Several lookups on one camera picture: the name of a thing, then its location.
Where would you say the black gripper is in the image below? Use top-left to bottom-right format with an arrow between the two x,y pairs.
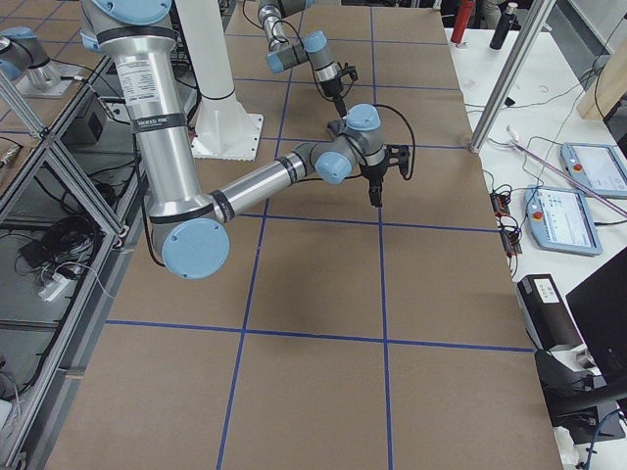
361,164 -> 388,208
320,77 -> 347,118

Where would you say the pink and grey towel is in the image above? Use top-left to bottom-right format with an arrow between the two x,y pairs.
326,118 -> 345,138

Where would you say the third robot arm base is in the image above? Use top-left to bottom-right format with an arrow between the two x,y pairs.
1,26 -> 81,99

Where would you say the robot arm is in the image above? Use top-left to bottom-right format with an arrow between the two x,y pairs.
81,1 -> 389,280
257,0 -> 358,118

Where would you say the small orange circuit board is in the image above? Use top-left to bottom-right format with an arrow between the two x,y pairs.
490,191 -> 511,217

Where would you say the red bottle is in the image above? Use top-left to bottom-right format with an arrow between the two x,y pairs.
451,0 -> 475,45

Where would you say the lower teach pendant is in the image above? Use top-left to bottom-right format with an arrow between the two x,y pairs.
524,186 -> 603,257

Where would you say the teach pendant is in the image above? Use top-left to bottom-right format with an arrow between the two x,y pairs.
524,186 -> 603,257
560,143 -> 626,199

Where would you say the black bottle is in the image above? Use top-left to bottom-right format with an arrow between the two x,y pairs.
489,2 -> 518,50

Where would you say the upper teach pendant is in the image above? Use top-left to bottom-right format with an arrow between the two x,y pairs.
560,143 -> 626,199

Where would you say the black and brown box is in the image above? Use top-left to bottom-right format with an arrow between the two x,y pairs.
516,274 -> 583,353

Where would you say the wooden board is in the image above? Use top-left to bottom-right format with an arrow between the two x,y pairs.
577,40 -> 626,120

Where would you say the black power box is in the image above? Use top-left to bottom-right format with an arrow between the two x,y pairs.
62,94 -> 107,145

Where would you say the black monitor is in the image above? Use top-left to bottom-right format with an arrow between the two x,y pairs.
566,249 -> 626,381

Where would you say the white power strip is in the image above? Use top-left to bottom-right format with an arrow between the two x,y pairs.
38,273 -> 70,302

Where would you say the right black braided cable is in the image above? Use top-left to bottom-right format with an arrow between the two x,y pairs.
298,103 -> 417,182

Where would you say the black braided cable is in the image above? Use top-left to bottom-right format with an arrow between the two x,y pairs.
257,4 -> 308,50
298,103 -> 417,182

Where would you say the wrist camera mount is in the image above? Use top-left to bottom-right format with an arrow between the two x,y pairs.
385,144 -> 410,180
338,63 -> 359,82

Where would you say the left black braided cable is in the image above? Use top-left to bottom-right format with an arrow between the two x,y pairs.
257,4 -> 308,50

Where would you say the white metal base plate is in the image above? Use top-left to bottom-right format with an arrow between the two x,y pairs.
191,112 -> 264,162

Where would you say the aluminium frame column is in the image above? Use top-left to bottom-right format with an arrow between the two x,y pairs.
468,0 -> 556,154

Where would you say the aluminium frame rail structure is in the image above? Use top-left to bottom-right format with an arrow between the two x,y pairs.
1,58 -> 139,469

